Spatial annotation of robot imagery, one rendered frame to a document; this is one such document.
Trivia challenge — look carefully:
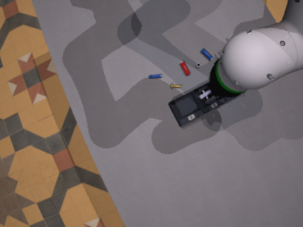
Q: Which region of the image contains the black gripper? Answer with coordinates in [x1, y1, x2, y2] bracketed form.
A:
[198, 84, 223, 102]

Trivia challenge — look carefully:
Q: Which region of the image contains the red battery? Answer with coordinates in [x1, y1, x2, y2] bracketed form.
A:
[180, 61, 190, 75]

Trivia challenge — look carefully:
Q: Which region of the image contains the dark grey rack of three bins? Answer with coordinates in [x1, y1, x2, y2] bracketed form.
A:
[168, 83, 235, 127]

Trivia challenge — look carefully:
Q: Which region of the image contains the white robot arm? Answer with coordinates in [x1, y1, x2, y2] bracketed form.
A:
[210, 0, 303, 98]

